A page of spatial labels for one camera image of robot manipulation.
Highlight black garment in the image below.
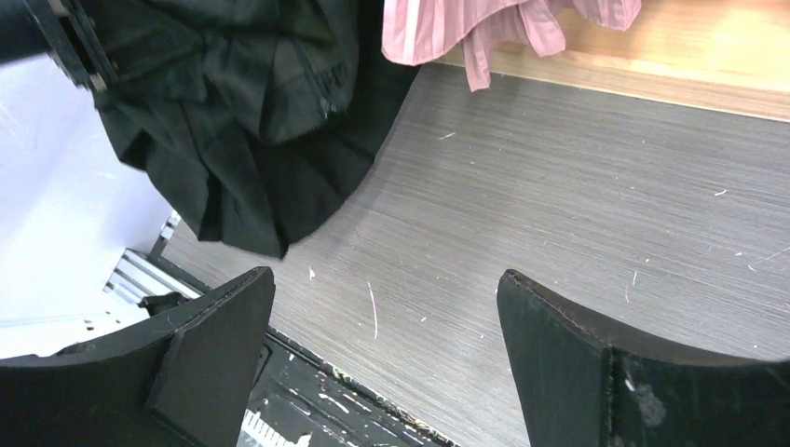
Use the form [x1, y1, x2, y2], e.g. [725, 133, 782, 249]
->
[87, 1, 417, 258]

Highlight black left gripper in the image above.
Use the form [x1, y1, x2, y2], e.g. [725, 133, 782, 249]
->
[1, 0, 117, 91]

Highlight wooden hanger rack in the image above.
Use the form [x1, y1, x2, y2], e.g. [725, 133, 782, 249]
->
[431, 0, 790, 123]

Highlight pink pleated skirt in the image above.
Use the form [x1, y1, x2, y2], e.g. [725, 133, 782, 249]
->
[382, 0, 641, 91]

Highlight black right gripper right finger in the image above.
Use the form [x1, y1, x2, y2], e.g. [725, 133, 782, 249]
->
[497, 269, 789, 447]

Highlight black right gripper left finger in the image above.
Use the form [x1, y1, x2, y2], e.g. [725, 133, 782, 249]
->
[1, 267, 275, 446]

